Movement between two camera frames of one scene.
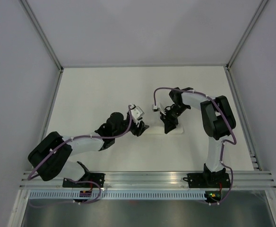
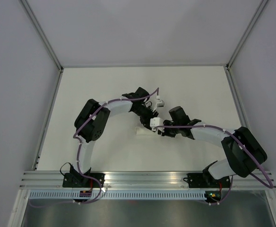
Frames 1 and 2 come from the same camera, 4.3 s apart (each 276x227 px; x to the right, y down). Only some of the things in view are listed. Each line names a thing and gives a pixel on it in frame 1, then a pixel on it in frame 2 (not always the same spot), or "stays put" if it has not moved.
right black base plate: x=208 y=180 stays put
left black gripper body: x=134 y=129 → x=144 y=114
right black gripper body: x=170 y=117 → x=170 y=132
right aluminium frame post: x=259 y=9 stays put
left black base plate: x=98 y=177 stays put
